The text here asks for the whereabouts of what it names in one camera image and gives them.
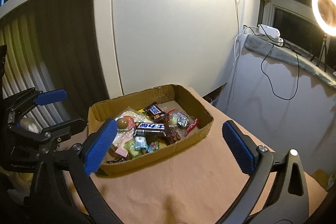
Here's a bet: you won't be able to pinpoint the round chocolate ball pack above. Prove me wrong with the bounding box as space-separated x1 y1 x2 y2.
116 115 135 131

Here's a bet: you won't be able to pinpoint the long Snickers bar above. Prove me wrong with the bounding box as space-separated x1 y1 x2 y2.
134 123 165 136

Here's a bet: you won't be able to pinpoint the small Snickers bar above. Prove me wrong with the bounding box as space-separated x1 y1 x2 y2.
144 102 170 123

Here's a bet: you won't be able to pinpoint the pink candy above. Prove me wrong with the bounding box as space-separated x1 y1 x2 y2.
116 135 133 158

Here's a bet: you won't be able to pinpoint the black white patterned packet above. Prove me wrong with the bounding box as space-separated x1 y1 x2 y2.
104 157 127 164

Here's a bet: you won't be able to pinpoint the green mint candy pack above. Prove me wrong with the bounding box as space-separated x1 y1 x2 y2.
134 136 147 151

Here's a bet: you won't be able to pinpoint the clear bag dark snack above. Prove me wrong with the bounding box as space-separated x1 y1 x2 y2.
164 124 181 145

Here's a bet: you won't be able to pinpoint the red date bag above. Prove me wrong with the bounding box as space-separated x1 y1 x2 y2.
169 109 194 129

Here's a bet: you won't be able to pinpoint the small red candy packet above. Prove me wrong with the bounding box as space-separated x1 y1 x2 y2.
186 118 199 135

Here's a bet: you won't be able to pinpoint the small green candy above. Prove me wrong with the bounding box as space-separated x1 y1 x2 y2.
124 139 142 159

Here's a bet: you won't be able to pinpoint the brown cardboard box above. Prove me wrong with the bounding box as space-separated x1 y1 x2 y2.
88 84 214 176

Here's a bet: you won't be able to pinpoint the white cabinet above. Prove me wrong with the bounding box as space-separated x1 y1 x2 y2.
93 0 237 98

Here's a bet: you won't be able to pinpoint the grey windowsill cloth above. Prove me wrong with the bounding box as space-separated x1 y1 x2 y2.
244 35 335 90

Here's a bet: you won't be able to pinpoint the black hanging cable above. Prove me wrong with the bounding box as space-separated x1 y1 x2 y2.
260 43 301 101

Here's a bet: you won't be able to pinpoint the ring light on tripod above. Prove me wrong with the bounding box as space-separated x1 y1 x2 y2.
311 0 335 71

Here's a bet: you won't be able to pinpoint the white cables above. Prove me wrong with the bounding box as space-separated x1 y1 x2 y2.
223 0 261 109

